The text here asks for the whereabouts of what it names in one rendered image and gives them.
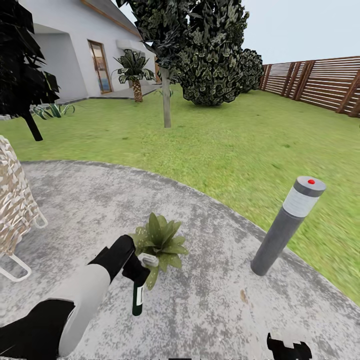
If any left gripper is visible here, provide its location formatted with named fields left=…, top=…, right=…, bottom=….
left=122, top=260, right=151, bottom=284

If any insectifuge atomizer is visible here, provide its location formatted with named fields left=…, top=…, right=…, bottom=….
left=132, top=281, right=144, bottom=316

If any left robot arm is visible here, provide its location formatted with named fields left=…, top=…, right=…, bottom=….
left=0, top=235, right=159, bottom=360

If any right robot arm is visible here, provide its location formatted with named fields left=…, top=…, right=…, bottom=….
left=267, top=329, right=312, bottom=360

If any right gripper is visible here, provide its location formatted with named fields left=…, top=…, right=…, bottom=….
left=267, top=332, right=312, bottom=360

